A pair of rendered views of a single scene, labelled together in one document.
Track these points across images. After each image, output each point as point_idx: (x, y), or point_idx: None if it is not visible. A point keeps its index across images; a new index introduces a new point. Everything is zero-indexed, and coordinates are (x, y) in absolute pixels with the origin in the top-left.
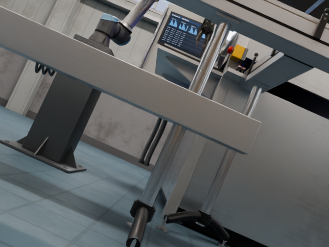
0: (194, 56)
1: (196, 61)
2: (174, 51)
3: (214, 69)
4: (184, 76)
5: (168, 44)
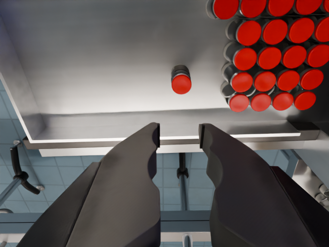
0: (174, 138)
1: (190, 151)
2: (101, 154)
3: (263, 148)
4: None
5: (46, 142)
